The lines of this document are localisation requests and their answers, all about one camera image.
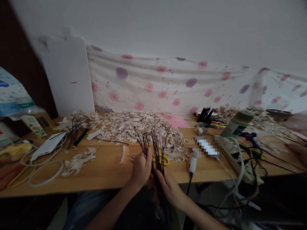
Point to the person's right hand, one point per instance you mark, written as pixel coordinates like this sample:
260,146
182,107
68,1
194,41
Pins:
170,188

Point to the person's left hand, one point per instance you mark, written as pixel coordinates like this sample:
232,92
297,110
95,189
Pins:
140,169

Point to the bundle of dark thin stems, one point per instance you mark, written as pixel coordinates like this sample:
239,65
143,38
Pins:
157,153

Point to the narrow white ribbed strip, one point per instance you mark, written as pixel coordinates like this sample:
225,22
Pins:
124,154

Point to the white glue gun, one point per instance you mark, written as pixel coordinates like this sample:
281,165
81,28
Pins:
193,164

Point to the large pile of white petals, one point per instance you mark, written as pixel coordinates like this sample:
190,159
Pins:
134,127

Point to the phone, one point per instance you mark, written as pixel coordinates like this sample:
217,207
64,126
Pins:
208,146

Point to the white paper strip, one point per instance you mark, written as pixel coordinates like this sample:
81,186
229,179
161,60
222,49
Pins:
94,134

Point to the pink paper sheets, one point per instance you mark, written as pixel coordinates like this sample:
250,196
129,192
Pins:
178,121

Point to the small heap of white petals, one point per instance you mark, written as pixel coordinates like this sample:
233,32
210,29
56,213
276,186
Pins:
78,161

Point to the person's legs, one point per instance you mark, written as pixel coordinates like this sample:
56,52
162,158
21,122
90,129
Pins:
88,208

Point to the white power strip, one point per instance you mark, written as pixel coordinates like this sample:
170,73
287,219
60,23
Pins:
236,158

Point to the bunch of white stemmed flowers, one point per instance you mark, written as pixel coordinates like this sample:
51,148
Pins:
79,119

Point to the row of coloured pens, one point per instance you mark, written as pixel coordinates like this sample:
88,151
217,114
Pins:
218,123

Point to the black holder with markers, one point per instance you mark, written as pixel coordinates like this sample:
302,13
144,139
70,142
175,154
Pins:
206,115

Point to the green insulated bottle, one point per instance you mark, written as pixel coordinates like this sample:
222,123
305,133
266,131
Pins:
236,125

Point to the white cloth with pink spots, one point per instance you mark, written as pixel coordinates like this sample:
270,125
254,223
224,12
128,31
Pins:
180,83

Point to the white power bank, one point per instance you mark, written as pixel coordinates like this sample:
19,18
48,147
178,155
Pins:
49,146

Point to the blue glue gun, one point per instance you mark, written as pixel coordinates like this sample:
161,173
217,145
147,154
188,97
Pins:
250,137

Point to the clear bottle of yellow liquid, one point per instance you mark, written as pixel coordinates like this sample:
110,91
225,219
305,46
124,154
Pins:
39,118

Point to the scattered petals heap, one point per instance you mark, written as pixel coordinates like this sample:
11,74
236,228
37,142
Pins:
268,130

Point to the white and green tube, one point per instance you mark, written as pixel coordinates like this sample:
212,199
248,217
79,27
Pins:
33,127

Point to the white foam board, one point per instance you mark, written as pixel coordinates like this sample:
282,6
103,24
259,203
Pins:
68,76

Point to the yellow crumpled thing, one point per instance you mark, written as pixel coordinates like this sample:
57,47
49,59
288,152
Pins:
15,149

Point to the dark bowl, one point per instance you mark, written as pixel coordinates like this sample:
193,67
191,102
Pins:
279,113

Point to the blue and white plastic packet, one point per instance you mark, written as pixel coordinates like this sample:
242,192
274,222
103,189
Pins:
10,93

